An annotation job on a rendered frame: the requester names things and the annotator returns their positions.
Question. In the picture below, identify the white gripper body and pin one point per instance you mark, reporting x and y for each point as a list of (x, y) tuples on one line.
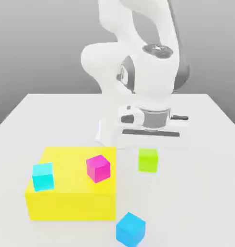
[(154, 139)]

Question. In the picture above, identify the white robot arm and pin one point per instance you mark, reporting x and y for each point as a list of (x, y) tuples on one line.
[(152, 77)]

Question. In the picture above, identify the small green cube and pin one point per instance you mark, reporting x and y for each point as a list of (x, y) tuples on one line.
[(148, 160)]

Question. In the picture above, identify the small magenta cube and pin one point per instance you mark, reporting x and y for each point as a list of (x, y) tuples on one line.
[(98, 169)]

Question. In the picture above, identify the small blue cube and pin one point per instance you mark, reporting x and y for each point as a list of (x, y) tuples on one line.
[(130, 229)]

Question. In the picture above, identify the small cyan cube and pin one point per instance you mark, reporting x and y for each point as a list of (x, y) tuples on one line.
[(43, 178)]

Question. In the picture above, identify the large yellow box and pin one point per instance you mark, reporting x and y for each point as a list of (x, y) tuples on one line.
[(71, 200)]

